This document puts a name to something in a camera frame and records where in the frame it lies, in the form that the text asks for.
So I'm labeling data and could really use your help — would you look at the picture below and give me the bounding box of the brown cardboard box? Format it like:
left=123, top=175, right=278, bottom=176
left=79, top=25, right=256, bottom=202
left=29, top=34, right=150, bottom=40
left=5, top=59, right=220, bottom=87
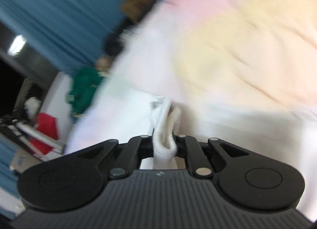
left=120, top=0, right=154, bottom=23

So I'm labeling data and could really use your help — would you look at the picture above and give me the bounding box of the metal drying rack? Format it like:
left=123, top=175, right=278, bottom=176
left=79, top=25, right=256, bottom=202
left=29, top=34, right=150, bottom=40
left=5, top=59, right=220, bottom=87
left=1, top=78, right=64, bottom=159

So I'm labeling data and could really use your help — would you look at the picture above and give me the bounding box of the pastel rainbow bed sheet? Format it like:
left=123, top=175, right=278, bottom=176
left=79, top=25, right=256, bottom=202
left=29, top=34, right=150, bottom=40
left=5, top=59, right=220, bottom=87
left=66, top=0, right=316, bottom=220

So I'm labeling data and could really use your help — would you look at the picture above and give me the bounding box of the red cloth on rack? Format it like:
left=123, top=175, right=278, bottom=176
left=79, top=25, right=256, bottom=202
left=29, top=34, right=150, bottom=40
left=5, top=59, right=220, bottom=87
left=31, top=113, right=60, bottom=155

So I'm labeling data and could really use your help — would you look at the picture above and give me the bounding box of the dark clothes pile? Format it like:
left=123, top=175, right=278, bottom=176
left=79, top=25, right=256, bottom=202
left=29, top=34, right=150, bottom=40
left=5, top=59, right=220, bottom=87
left=104, top=18, right=137, bottom=58

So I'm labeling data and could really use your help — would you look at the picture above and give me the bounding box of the blue curtain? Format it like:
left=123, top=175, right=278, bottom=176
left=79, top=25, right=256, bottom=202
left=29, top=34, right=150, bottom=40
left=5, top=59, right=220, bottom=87
left=1, top=0, right=124, bottom=75

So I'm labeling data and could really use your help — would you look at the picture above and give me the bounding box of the white knit garment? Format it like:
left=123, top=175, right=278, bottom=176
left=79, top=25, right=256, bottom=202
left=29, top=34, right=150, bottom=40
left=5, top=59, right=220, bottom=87
left=150, top=98, right=182, bottom=170

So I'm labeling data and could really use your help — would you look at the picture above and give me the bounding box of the green garment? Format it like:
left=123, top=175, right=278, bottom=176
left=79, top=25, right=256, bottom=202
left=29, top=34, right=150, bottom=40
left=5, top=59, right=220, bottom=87
left=67, top=67, right=106, bottom=117

